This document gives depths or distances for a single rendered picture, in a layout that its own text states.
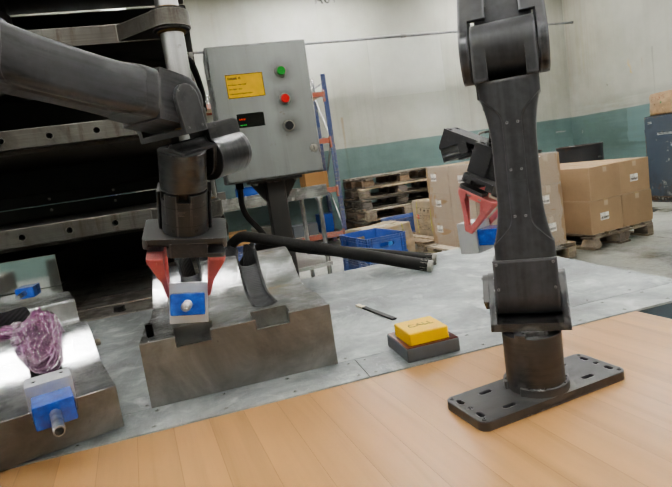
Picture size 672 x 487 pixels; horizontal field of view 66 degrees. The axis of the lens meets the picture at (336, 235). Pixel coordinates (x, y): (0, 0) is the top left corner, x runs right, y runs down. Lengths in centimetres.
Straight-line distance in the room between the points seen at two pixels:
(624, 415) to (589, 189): 454
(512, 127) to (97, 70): 43
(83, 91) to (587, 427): 59
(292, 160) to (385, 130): 647
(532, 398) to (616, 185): 481
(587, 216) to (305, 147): 385
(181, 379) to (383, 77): 757
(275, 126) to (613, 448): 128
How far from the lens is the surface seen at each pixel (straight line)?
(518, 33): 61
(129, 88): 60
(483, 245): 93
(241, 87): 161
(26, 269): 159
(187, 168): 64
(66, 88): 57
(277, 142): 160
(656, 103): 794
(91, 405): 73
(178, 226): 67
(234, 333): 74
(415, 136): 823
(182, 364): 75
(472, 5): 65
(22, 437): 73
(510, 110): 60
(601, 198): 523
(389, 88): 816
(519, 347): 60
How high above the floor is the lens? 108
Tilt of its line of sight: 8 degrees down
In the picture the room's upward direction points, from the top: 8 degrees counter-clockwise
